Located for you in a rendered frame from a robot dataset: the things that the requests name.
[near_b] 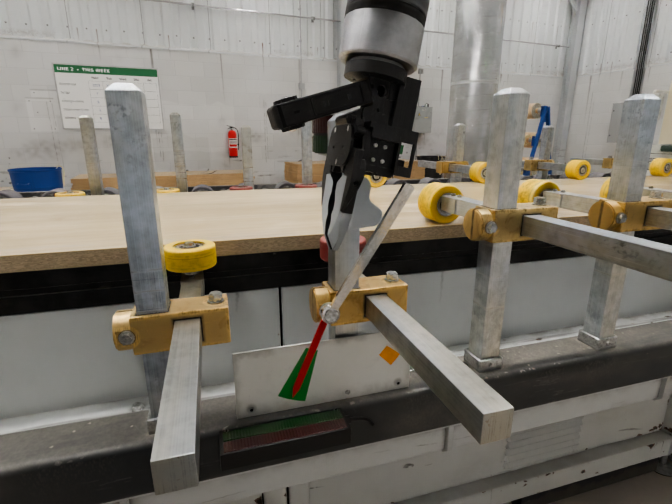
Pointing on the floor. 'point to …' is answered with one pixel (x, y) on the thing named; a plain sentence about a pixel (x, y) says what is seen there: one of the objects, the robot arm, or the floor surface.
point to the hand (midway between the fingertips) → (329, 238)
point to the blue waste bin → (36, 178)
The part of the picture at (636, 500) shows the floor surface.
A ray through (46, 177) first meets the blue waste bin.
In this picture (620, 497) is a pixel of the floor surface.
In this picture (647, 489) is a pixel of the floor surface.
